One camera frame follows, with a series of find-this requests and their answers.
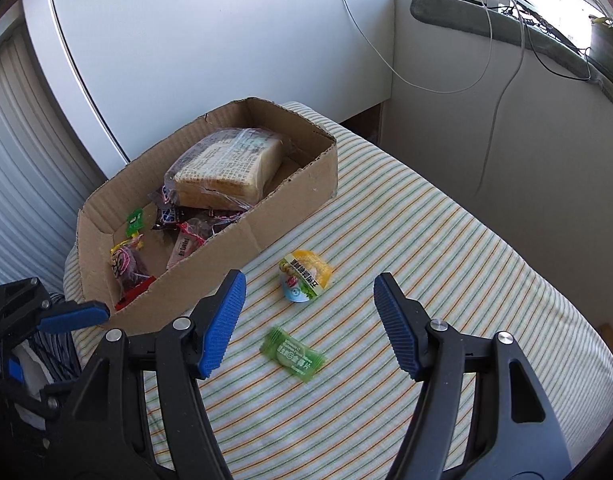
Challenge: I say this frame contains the dark striped cloth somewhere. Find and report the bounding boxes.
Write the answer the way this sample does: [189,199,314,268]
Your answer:
[24,292,84,386]

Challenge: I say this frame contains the pink wafer packet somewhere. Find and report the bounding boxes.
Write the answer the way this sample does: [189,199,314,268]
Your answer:
[166,227,207,271]

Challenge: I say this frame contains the potted plant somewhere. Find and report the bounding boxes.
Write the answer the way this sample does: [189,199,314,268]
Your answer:
[561,0,613,76]

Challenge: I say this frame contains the white cabinet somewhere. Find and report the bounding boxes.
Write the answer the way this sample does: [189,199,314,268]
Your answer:
[20,0,394,181]

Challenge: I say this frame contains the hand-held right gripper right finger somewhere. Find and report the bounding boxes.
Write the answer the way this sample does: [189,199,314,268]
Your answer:
[373,272,574,480]

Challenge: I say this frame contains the striped tablecloth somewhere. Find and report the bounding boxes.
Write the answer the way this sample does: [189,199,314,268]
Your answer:
[64,101,613,480]

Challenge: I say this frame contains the red trimmed dark snack bag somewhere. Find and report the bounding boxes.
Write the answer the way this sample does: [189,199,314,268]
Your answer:
[179,210,244,242]

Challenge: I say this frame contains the black cables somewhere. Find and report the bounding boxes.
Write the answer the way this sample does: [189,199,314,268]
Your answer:
[506,0,592,81]

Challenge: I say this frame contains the white cloth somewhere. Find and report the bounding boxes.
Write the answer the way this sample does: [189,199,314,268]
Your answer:
[9,347,47,396]

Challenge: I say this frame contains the sliced bread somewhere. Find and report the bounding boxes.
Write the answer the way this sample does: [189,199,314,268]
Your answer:
[164,127,283,211]

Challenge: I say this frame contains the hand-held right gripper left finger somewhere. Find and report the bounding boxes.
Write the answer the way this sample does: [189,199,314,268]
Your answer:
[51,269,248,480]

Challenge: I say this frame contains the white cable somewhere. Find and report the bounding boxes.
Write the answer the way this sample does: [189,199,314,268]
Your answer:
[329,0,493,95]
[476,12,526,196]

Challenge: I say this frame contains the clear bag of red candy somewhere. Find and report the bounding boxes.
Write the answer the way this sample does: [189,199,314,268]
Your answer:
[110,237,157,311]

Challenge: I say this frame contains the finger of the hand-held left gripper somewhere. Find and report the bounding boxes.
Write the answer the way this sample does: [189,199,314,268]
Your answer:
[0,278,111,337]
[0,340,23,386]

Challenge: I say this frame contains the cardboard box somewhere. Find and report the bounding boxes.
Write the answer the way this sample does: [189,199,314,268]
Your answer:
[75,97,339,333]

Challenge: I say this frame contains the green snack packet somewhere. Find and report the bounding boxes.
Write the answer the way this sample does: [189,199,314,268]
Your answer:
[260,326,327,384]

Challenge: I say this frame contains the white pleated blind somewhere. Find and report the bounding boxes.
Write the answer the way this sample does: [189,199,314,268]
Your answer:
[0,35,107,296]

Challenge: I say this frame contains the yellow jelly cup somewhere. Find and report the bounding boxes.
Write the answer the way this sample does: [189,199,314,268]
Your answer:
[279,249,334,303]

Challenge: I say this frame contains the dark blue-white chocolate bar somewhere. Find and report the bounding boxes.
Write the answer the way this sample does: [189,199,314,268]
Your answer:
[154,206,180,231]

